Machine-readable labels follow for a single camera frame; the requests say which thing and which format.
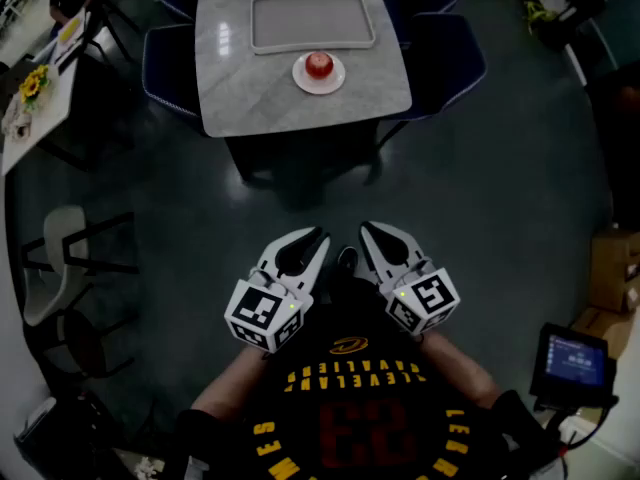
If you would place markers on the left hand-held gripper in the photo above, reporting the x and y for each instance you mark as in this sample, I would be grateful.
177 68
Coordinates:
260 310

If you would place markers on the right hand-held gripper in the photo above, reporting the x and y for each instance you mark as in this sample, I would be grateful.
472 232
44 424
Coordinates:
430 293

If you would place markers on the white round plate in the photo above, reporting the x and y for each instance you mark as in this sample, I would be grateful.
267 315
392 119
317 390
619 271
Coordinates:
320 87

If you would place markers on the red apple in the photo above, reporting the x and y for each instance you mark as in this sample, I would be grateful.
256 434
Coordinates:
319 65

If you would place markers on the person's left forearm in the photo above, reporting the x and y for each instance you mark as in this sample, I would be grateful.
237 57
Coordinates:
230 383

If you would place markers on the person's right forearm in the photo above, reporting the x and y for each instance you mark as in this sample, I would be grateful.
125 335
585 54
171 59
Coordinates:
460 368

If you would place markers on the black shoe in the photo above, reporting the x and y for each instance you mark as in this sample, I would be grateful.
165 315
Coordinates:
347 259

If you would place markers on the black jersey with yellow print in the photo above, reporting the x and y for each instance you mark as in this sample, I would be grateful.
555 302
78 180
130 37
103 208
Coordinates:
360 418

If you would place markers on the black tablet monitor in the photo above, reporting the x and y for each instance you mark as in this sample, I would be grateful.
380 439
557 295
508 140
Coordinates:
575 360

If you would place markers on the flat cardboard box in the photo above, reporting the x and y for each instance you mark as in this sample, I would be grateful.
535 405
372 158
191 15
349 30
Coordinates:
600 325

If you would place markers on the grey rectangular tray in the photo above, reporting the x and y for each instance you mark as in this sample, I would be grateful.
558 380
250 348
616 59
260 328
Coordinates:
312 23

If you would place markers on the black equipment case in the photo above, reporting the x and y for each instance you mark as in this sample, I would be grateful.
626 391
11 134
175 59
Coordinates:
85 443

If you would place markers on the white side table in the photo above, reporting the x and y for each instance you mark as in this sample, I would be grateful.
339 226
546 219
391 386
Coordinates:
55 108

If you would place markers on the white device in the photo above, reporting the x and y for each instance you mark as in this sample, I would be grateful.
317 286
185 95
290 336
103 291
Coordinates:
35 418

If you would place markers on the sunflower bouquet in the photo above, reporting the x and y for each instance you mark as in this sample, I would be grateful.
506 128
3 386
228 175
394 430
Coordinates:
31 85

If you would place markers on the white paper clipboard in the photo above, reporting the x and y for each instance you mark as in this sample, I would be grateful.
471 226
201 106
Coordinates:
70 30

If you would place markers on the black table pedestal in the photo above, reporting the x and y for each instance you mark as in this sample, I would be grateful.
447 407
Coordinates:
300 158

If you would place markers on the beige chair with black frame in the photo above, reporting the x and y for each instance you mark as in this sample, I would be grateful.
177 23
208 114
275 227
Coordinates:
62 238

